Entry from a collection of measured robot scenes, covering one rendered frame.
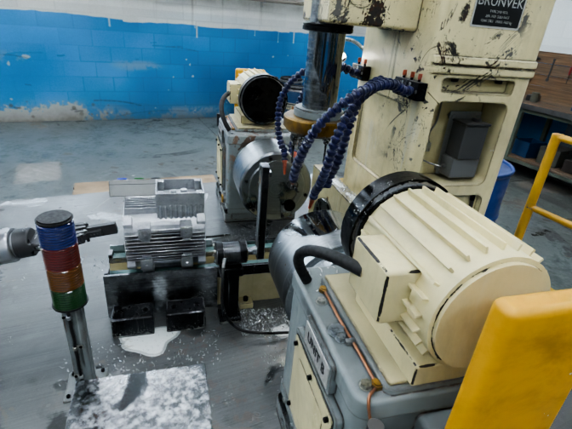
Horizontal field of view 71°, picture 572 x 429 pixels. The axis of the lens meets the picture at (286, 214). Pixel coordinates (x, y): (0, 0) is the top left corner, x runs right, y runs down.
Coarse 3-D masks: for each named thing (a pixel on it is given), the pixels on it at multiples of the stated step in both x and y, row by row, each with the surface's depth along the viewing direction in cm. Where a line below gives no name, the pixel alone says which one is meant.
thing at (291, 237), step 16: (288, 224) 93; (304, 224) 90; (320, 224) 88; (336, 224) 88; (288, 240) 89; (304, 240) 85; (320, 240) 83; (336, 240) 82; (272, 256) 93; (288, 256) 86; (272, 272) 93; (288, 272) 83; (288, 288) 82; (288, 304) 83
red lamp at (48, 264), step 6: (72, 246) 72; (42, 252) 71; (48, 252) 70; (54, 252) 70; (60, 252) 71; (66, 252) 71; (72, 252) 72; (78, 252) 74; (48, 258) 71; (54, 258) 71; (60, 258) 71; (66, 258) 72; (72, 258) 73; (78, 258) 74; (48, 264) 72; (54, 264) 71; (60, 264) 71; (66, 264) 72; (72, 264) 73; (78, 264) 74; (48, 270) 72; (54, 270) 72; (60, 270) 72; (66, 270) 72
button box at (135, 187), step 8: (112, 184) 121; (120, 184) 122; (128, 184) 123; (136, 184) 123; (144, 184) 124; (152, 184) 125; (112, 192) 122; (120, 192) 122; (128, 192) 123; (136, 192) 123; (144, 192) 124; (152, 192) 125
